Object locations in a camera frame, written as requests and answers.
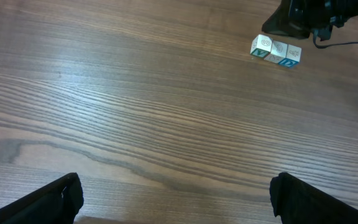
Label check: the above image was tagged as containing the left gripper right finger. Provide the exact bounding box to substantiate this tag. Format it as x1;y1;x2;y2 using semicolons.
269;172;358;224

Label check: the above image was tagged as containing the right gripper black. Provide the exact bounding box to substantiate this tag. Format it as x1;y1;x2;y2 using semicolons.
262;0;358;40

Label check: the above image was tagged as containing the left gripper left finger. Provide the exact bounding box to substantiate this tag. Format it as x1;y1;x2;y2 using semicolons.
0;172;84;224

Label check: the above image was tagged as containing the wooden block number nine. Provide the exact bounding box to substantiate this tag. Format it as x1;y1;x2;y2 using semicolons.
264;40;288;63

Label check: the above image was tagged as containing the wooden block number six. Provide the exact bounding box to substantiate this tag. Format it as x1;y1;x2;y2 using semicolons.
250;34;273;58

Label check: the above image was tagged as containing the wooden block red picture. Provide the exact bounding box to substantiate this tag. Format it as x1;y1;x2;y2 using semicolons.
278;44;302;68

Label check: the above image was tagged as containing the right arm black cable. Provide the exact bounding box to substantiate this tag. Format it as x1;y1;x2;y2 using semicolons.
311;15;358;50

